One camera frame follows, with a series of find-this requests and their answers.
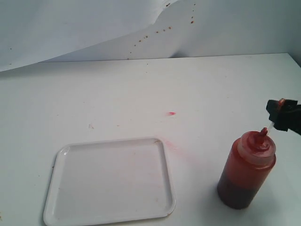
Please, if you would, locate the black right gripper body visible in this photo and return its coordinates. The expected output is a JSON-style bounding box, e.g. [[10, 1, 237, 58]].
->
[[284, 105, 301, 135]]

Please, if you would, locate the red ketchup squeeze bottle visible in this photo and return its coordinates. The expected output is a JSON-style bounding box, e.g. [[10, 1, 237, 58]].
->
[[217, 127, 277, 210]]

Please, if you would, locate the white rectangular plastic tray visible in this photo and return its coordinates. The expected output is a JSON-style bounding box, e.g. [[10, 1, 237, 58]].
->
[[43, 137, 176, 226]]

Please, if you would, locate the white paper backdrop sheet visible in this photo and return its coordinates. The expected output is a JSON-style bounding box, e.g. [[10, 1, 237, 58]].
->
[[0, 0, 173, 71]]

